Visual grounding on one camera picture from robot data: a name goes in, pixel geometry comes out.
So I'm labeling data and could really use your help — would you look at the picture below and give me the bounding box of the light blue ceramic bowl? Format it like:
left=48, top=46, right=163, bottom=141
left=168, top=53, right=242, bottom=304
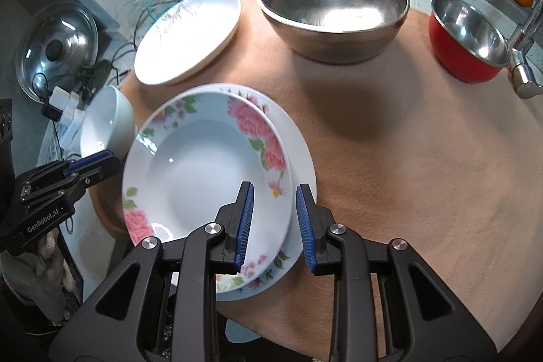
left=80, top=85, right=137, bottom=160

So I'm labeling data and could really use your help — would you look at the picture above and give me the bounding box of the floral deep plate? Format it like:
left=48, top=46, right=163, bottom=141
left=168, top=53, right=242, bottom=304
left=121, top=91, right=293, bottom=282

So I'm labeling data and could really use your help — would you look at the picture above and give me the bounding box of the floral plate underneath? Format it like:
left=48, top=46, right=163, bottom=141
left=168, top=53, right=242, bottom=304
left=213, top=82, right=319, bottom=302

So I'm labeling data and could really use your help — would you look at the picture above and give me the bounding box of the plain white plate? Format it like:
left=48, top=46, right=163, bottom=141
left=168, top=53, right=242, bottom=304
left=134, top=0, right=242, bottom=86

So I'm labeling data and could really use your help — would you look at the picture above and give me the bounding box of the red steel-lined bowl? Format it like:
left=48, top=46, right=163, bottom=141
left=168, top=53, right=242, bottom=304
left=428, top=0, right=511, bottom=83

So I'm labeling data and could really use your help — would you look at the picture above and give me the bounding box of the large steel bowl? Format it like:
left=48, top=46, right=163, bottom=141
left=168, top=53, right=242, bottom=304
left=257, top=0, right=411, bottom=64

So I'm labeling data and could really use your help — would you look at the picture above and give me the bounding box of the chrome kitchen faucet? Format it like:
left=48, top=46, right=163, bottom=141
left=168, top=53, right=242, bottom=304
left=507, top=0, right=542, bottom=99

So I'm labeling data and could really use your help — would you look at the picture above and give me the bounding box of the white power adapter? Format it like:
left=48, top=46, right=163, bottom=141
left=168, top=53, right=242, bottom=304
left=49, top=85, right=86, bottom=150

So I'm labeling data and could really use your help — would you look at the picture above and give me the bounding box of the steel pot lid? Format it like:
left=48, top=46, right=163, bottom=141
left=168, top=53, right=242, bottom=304
left=15, top=1, right=98, bottom=103

